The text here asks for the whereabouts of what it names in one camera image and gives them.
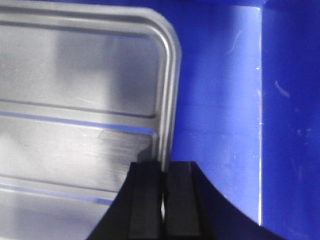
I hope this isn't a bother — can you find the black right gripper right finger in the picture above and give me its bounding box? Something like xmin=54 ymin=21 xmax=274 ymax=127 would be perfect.
xmin=164 ymin=161 xmax=281 ymax=240

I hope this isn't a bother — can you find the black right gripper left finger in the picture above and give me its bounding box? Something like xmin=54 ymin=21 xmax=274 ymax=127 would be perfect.
xmin=87 ymin=161 xmax=163 ymax=240

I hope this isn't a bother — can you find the silver metal tray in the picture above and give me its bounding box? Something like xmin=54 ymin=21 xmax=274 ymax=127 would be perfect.
xmin=0 ymin=0 xmax=182 ymax=240

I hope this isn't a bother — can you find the blue target box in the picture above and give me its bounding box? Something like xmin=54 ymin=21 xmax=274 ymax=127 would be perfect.
xmin=47 ymin=0 xmax=320 ymax=240

